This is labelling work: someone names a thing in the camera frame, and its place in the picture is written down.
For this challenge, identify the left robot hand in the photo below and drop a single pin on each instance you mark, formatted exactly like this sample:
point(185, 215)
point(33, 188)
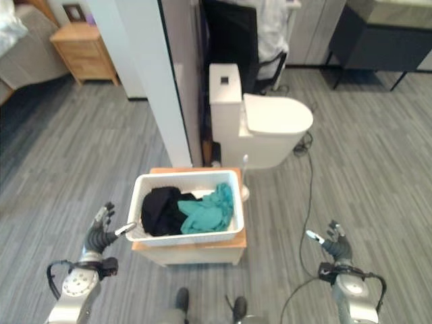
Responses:
point(98, 236)

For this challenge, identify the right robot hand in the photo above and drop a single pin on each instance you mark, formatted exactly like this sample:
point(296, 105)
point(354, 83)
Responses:
point(337, 244)

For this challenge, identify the white plastic laundry basket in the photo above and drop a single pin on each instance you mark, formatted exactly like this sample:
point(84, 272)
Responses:
point(186, 207)

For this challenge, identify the black garment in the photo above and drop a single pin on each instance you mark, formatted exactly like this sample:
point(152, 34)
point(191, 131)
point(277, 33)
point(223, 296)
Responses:
point(161, 211)

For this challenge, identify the small wooden stool table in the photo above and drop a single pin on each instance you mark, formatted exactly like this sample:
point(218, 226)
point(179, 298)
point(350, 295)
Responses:
point(192, 251)

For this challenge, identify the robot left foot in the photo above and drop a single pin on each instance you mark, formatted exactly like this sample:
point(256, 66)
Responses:
point(182, 298)

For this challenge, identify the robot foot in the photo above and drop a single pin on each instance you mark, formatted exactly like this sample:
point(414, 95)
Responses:
point(240, 307)
point(182, 298)

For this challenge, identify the white toilet brush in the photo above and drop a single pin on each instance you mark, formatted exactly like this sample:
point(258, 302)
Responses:
point(245, 182)

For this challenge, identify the teal garment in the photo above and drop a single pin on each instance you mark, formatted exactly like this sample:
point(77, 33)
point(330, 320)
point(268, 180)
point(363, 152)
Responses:
point(210, 211)

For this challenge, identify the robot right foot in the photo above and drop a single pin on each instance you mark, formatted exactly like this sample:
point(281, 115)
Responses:
point(240, 307)

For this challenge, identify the white toilet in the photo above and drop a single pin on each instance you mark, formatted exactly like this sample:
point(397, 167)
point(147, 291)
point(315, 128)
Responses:
point(256, 125)

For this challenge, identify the white partition panel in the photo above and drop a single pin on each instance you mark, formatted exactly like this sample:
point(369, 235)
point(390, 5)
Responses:
point(158, 81)

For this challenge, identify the wooden nightstand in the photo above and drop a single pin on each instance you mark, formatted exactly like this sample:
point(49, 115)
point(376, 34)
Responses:
point(84, 54)

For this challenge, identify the bed with grey cover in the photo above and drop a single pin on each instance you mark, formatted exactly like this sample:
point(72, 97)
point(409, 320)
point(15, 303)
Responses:
point(23, 50)

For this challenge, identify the dark cabinet on legs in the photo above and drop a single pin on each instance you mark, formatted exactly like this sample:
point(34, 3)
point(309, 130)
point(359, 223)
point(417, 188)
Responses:
point(381, 44)

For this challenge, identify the black office chair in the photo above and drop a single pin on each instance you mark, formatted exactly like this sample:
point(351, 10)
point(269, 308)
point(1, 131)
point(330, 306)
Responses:
point(243, 47)

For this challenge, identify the white cloth on chair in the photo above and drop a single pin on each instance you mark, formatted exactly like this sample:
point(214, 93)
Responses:
point(271, 28)

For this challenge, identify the dark picture frame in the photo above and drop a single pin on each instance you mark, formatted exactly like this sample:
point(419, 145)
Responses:
point(75, 13)

